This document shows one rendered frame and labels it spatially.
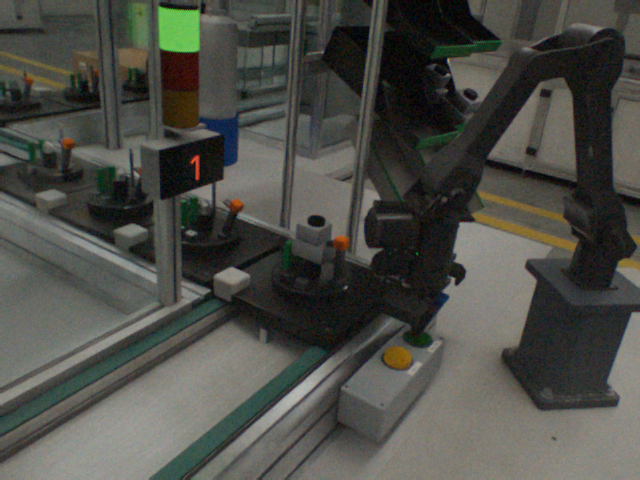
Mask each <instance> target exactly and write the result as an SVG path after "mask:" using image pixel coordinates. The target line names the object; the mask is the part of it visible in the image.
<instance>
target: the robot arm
mask: <svg viewBox="0 0 640 480"><path fill-rule="evenodd" d="M625 50H626V43H625V38H624V36H623V35H622V34H621V33H620V32H618V31H617V30H615V29H610V28H605V27H600V25H595V24H590V23H584V22H578V23H574V25H572V26H570V27H569V28H568V29H567V30H565V31H564V33H561V34H557V35H553V36H550V37H546V38H544V39H542V40H540V41H538V42H537V43H535V44H532V45H529V46H526V48H522V49H519V50H517V51H515V52H514V53H513V54H512V55H511V56H510V59H509V62H508V65H506V67H505V68H504V69H503V71H502V72H501V75H500V76H499V78H498V79H497V81H496V82H495V84H494V85H493V87H492V88H491V90H490V91H489V92H488V94H487V95H486V97H485V98H484V100H483V101H482V104H481V105H479V107H478V108H477V110H476V111H475V113H474V114H473V115H472V117H471V118H470V120H469V121H468V123H467V124H466V126H465V127H464V129H463V130H462V132H461V134H460V135H459V137H458V138H457V139H456V140H455V141H454V142H453V143H451V144H448V145H447V146H445V147H444V148H442V149H441V150H439V151H438V152H437V154H436V155H435V156H434V157H433V158H432V159H431V160H430V161H429V162H428V163H427V164H426V167H425V168H424V169H423V171H422V173H421V177H420V178H419V179H417V180H416V181H415V182H414V183H413V184H412V185H411V186H410V187H409V189H408V190H407V191H406V192H405V193H404V194H403V195H402V197H403V198H404V201H405V202H386V201H381V199H374V201H373V204H372V208H370V209H369V210H368V213H367V216H365V220H364V238H365V243H366V245H367V247H368V248H369V249H382V250H381V251H379V252H377V253H376V254H374V255H373V257H372V258H371V260H372V261H371V263H370V267H371V268H372V271H373V272H374V274H375V275H376V276H383V275H387V276H400V277H399V281H401V282H403V283H405V284H408V285H410V288H408V289H407V290H406V291H405V292H402V291H400V290H397V289H395V290H393V291H392V292H390V293H389V294H388V295H386V296H385V297H384V298H383V299H381V300H380V304H379V312H380V313H383V314H385V315H388V316H390V317H392V318H395V319H397V320H399V321H402V322H404V323H406V324H409V325H410V328H411V334H412V335H413V336H416V337H419V336H420V335H421V334H422V333H423V331H424V330H425V329H426V327H427V326H428V325H429V323H430V322H431V321H432V320H433V318H434V317H435V316H436V314H437V313H438V312H439V311H440V309H441V308H442V307H443V304H444V303H445V302H446V301H447V299H448V298H449V295H448V294H446V293H443V292H442V291H443V290H444V289H445V288H446V287H447V286H448V285H449V284H450V281H452V278H449V277H453V278H455V283H454V284H455V286H458V285H459V284H460V283H461V282H462V281H463V280H464V279H465V276H466V269H465V267H464V266H463V264H461V263H458V262H455V260H456V257H457V254H456V253H454V248H455V243H456V239H457V233H458V229H459V224H460V223H462V222H468V223H472V222H474V221H475V218H474V217H473V216H472V215H471V214H470V213H469V211H468V209H467V206H466V205H467V204H468V203H469V202H470V200H471V198H472V197H473V195H474V193H475V191H476V189H477V187H478V185H479V183H480V181H481V179H482V173H484V168H485V162H486V160H487V158H488V156H489V154H490V153H491V151H492V150H493V149H494V147H495V146H496V144H497V143H498V142H499V140H500V139H501V137H502V136H503V133H504V132H505V131H506V129H507V128H508V126H509V125H510V124H512V122H513V121H514V119H515V118H516V116H517V115H518V114H519V112H520V111H521V109H522V108H523V107H524V104H525V103H526V101H527V100H528V98H529V97H530V96H531V94H532V93H533V91H534V90H535V89H536V87H538V86H539V84H540V83H541V82H545V81H548V80H552V79H556V78H559V77H563V80H565V82H566V83H567V85H568V87H569V89H570V91H571V93H572V99H573V117H574V135H575V154H576V172H577V186H576V188H575V190H574V191H573V193H572V194H571V195H566V196H563V198H562V200H563V205H564V214H563V218H564V219H565V220H567V222H568V224H569V225H571V228H572V235H573V236H575V237H576V238H578V239H579V241H578V244H577V245H576V248H575V251H574V255H573V258H572V261H571V265H570V267H571V268H562V269H561V272H562V273H563V274H564V275H565V276H566V277H567V278H568V279H570V280H571V281H573V282H574V283H575V284H576V285H577V286H578V287H579V288H580V289H582V290H617V289H618V286H617V285H616V284H615V283H614V282H612V279H613V276H614V273H615V270H616V267H617V263H618V261H619V260H622V259H624V258H630V257H631V256H632V254H633V253H634V251H635V250H636V249H637V245H636V244H635V242H634V240H633V239H632V237H631V236H630V234H629V232H628V230H627V226H628V221H627V216H626V211H625V207H624V204H623V202H621V200H620V198H619V196H618V194H617V192H616V190H615V188H614V186H613V158H612V115H611V91H612V89H613V87H614V85H615V83H616V81H618V79H619V77H620V76H621V74H622V71H623V65H624V58H625ZM427 194H428V195H429V196H430V197H431V198H432V199H433V202H432V203H431V204H430V205H429V204H428V203H427V202H426V199H425V198H424V197H423V196H425V195H427ZM409 247H413V248H412V249H410V248H409Z"/></svg>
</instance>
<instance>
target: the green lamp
mask: <svg viewBox="0 0 640 480"><path fill-rule="evenodd" d="M158 16H159V47H160V48H164V50H168V51H175V52H196V51H198V50H199V10H174V9H167V8H161V7H159V8H158Z"/></svg>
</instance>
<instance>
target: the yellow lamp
mask: <svg viewBox="0 0 640 480"><path fill-rule="evenodd" d="M161 95H162V123H163V124H164V125H166V126H169V127H175V128H191V127H195V126H197V125H199V88H198V89H197V90H193V91H175V90H168V89H165V88H163V87H161Z"/></svg>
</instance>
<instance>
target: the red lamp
mask: <svg viewBox="0 0 640 480"><path fill-rule="evenodd" d="M159 56H161V86H162V87H163V88H165V89H168V90H175V91H193V90H197V89H198V88H199V51H196V52H175V51H168V50H164V48H159Z"/></svg>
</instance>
